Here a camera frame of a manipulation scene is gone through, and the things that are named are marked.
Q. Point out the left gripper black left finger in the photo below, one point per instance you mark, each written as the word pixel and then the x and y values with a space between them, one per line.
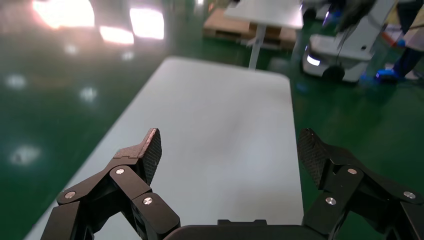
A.
pixel 132 185

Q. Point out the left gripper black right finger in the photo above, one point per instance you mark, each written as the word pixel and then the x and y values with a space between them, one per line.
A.
pixel 357 192

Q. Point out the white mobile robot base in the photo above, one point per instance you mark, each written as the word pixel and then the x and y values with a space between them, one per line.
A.
pixel 344 56

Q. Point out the person with blue shoe covers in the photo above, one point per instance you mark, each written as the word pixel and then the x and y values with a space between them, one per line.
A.
pixel 409 56

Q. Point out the wooden pallet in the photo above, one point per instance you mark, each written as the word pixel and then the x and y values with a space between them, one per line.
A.
pixel 225 26

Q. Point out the white background table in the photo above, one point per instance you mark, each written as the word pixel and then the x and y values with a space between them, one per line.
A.
pixel 265 13

